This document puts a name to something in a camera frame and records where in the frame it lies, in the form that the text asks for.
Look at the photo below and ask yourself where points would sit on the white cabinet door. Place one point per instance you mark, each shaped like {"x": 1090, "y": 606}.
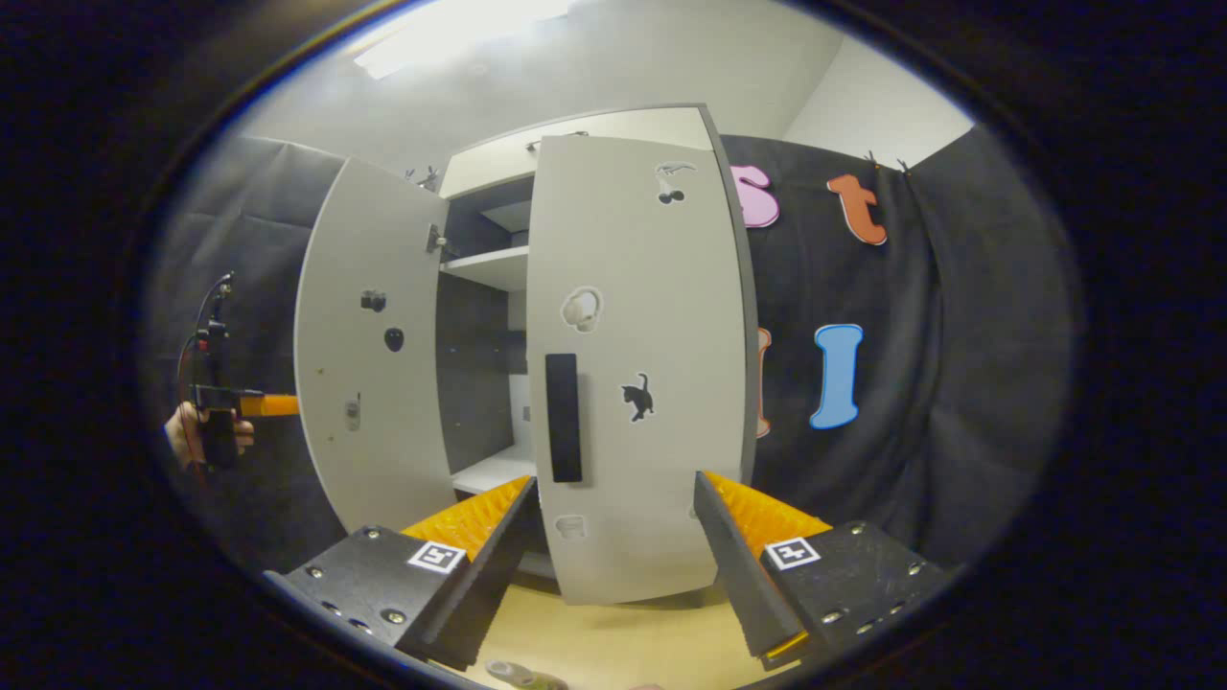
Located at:
{"x": 364, "y": 249}

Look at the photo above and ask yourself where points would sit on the ceiling light panel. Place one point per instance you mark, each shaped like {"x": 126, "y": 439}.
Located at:
{"x": 460, "y": 34}

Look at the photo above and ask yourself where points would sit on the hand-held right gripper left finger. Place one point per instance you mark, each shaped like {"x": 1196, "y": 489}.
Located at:
{"x": 498, "y": 565}

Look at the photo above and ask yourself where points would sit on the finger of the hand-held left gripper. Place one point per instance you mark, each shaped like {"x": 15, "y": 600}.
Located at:
{"x": 273, "y": 405}

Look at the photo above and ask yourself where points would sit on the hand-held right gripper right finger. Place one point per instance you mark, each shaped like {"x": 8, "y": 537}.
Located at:
{"x": 733, "y": 565}

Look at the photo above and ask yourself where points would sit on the white cabinet with grey interior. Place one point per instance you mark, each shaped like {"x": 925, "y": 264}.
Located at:
{"x": 489, "y": 268}

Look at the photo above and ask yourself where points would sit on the black backdrop cloth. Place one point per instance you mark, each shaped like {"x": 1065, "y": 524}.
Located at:
{"x": 959, "y": 364}

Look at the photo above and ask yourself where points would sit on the white cabinet door cat print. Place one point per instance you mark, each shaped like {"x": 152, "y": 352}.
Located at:
{"x": 661, "y": 460}

